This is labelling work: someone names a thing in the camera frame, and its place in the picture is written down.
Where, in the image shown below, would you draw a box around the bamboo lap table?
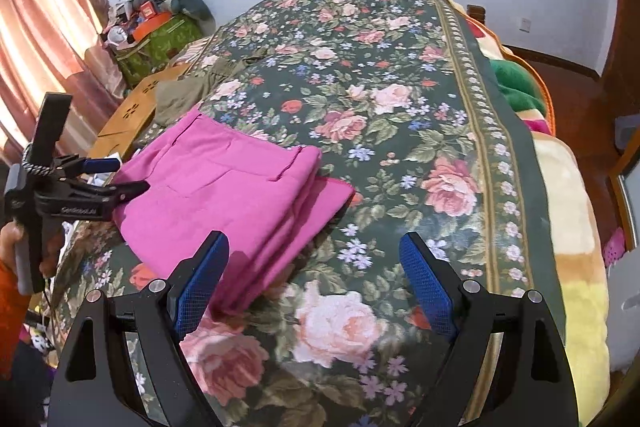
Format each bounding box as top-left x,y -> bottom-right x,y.
96,63 -> 192,158

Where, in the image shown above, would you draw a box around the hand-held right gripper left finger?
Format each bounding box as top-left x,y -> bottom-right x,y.
47,229 -> 232,427

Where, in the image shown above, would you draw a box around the green fabric storage bag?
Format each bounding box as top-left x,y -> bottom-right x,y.
116,14 -> 204,88

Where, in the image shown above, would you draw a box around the colourful plush blanket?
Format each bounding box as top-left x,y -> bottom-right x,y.
462,0 -> 615,427

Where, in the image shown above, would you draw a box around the grey plush toy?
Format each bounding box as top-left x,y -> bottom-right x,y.
150,0 -> 217,31

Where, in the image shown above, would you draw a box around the floral bedspread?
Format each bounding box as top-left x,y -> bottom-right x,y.
50,0 -> 568,427

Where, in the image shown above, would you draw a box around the pink striped curtain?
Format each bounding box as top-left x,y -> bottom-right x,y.
0,0 -> 116,168

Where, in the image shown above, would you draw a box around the pink pants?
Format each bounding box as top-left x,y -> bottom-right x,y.
112,107 -> 357,315

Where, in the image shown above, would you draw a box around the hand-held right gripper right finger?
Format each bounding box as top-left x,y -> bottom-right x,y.
398,231 -> 576,427

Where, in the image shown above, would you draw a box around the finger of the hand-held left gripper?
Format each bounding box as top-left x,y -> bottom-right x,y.
75,179 -> 151,214
56,155 -> 122,180

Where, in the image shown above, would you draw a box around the orange box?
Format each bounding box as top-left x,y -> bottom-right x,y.
133,12 -> 174,39

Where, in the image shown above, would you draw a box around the person's left hand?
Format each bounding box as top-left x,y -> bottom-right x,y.
0,223 -> 65,280

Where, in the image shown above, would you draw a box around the olive green garment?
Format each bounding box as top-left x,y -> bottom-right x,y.
154,51 -> 262,128

